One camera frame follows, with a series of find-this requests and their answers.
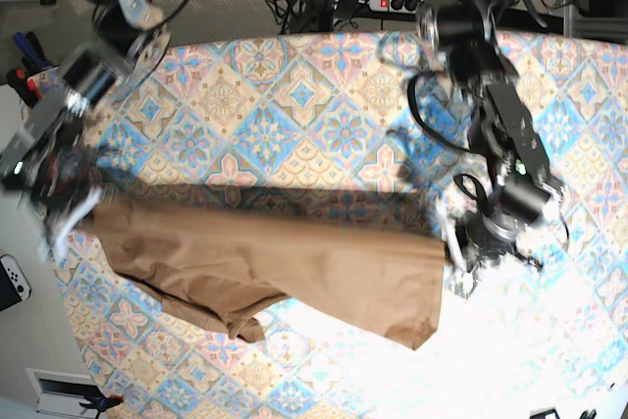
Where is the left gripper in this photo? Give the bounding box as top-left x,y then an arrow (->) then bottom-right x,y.
436,192 -> 564,297

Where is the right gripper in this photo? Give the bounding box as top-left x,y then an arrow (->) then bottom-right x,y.
27,181 -> 103,262

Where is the brown t-shirt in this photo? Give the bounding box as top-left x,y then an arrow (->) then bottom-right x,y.
78,191 -> 445,349

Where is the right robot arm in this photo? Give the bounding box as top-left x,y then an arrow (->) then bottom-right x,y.
1,0 -> 171,258

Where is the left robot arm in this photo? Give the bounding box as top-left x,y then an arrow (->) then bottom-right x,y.
407,0 -> 564,297

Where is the game console controller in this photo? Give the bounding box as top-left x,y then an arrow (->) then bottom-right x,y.
0,254 -> 31,311

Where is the red black clamp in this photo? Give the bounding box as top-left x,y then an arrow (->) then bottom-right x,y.
6,68 -> 42,109

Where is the blue black clamp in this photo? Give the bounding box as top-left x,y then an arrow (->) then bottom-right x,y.
12,31 -> 53,74

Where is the white box with window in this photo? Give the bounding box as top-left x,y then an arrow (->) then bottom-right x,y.
26,368 -> 100,418

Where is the patterned tile tablecloth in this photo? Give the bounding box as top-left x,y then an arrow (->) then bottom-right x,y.
55,32 -> 627,418

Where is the orange black bottom clamp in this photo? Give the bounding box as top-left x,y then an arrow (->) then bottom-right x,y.
78,394 -> 124,417

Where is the white power strip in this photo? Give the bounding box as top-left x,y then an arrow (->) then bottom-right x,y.
367,0 -> 421,14

